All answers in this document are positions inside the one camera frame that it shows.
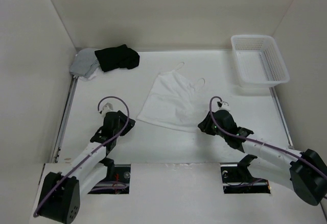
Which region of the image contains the white folded tank top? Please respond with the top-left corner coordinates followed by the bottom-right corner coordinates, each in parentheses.
top-left (73, 67), bottom-right (100, 82)

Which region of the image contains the metal table rail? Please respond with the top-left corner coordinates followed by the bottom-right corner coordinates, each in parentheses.
top-left (269, 87), bottom-right (294, 150)
top-left (49, 77), bottom-right (78, 163)

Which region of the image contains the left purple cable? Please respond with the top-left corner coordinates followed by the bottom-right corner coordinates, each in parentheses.
top-left (33, 95), bottom-right (130, 218)

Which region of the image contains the left metal table rail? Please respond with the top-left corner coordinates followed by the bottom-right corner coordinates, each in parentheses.
top-left (49, 77), bottom-right (78, 163)

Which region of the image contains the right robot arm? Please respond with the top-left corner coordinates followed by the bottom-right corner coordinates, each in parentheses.
top-left (198, 109), bottom-right (326, 206)

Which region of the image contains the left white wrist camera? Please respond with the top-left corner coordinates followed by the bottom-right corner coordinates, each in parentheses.
top-left (100, 103), bottom-right (113, 118)

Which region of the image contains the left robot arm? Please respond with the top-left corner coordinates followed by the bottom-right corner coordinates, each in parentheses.
top-left (33, 111), bottom-right (135, 223)

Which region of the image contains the right metal table rail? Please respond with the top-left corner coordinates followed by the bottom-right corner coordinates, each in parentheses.
top-left (269, 87), bottom-right (294, 150)

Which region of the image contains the white tank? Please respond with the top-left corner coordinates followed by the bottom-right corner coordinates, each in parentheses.
top-left (136, 62), bottom-right (207, 133)
top-left (73, 67), bottom-right (100, 82)

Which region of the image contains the black folded tank top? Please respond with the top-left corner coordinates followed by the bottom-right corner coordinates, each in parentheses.
top-left (95, 44), bottom-right (140, 72)

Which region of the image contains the grey folded tank top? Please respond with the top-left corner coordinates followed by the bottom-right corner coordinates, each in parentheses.
top-left (69, 48), bottom-right (100, 78)

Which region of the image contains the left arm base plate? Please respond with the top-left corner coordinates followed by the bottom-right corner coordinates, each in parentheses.
top-left (88, 165), bottom-right (131, 195)

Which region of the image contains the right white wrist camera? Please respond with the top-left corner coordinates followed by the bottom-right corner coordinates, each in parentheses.
top-left (217, 101), bottom-right (230, 112)

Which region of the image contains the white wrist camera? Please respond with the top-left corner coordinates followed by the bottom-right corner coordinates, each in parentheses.
top-left (217, 101), bottom-right (230, 112)
top-left (100, 103), bottom-right (113, 118)

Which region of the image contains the white plastic basket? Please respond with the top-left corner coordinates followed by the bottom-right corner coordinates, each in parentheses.
top-left (230, 35), bottom-right (290, 89)

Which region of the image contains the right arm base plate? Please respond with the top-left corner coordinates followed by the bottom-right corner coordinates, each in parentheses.
top-left (220, 163), bottom-right (271, 194)

